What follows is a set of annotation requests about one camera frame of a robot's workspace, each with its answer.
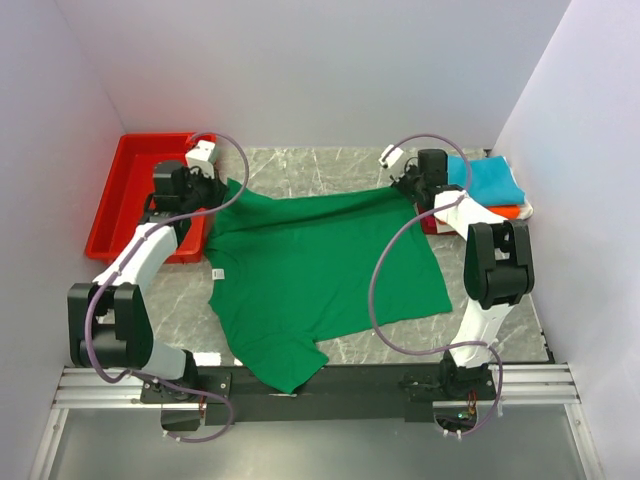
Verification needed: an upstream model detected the orange folded shirt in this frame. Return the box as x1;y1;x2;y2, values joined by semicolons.
488;205;521;220

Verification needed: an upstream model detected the teal folded shirt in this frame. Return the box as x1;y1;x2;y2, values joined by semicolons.
467;156;525;207

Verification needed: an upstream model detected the green t shirt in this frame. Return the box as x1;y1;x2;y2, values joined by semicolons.
205;181;452;394

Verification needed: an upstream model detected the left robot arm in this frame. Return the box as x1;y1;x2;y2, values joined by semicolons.
67;160;228;390

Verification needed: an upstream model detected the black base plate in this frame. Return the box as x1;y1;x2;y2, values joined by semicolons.
140;361;501;431

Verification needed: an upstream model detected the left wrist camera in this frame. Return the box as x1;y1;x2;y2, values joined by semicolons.
185;140;219;178

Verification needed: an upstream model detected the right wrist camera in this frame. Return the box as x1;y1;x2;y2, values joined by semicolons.
378;144;404;169

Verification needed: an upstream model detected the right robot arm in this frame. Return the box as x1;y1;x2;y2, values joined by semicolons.
379;146;534;397

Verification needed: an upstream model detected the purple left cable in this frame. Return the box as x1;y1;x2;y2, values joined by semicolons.
84;131;251;444

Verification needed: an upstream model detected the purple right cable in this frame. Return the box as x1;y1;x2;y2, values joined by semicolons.
368;133;504;437

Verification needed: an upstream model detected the dark red folded shirt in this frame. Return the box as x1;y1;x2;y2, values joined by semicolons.
420;215;439;235

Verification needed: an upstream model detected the red plastic bin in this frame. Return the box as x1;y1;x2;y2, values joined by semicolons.
85;132;199;265

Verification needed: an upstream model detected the aluminium rail frame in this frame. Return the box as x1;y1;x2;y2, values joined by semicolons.
27;299;601;480

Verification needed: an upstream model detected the purple cable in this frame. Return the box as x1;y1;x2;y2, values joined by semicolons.
368;133;504;437
84;131;251;444

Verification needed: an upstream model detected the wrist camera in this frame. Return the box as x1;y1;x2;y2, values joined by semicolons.
378;144;404;169
185;140;219;178

